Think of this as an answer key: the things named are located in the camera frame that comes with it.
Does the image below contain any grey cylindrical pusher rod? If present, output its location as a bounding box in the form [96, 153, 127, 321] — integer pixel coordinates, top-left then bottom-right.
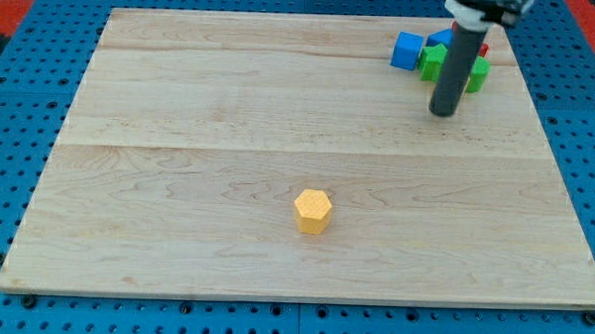
[428, 23, 488, 118]

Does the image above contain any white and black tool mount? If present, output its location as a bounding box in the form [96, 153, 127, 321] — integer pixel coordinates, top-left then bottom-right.
[444, 0, 535, 32]

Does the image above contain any yellow hexagon block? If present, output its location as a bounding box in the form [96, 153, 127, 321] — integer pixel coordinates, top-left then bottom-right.
[294, 189, 333, 235]

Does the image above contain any red block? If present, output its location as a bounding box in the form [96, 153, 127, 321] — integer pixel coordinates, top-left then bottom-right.
[448, 21, 489, 58]

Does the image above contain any blue block behind star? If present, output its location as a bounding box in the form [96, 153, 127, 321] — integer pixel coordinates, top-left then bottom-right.
[425, 29, 454, 50]

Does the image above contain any green round block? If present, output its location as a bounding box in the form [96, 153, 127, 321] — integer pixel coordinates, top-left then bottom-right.
[466, 56, 491, 94]

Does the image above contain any green star block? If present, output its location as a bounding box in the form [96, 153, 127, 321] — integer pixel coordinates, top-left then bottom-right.
[417, 44, 447, 81]

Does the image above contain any blue cube block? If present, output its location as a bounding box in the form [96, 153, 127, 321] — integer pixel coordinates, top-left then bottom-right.
[391, 32, 424, 70]

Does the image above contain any wooden board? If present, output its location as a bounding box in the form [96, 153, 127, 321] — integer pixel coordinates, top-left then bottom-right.
[0, 8, 595, 310]

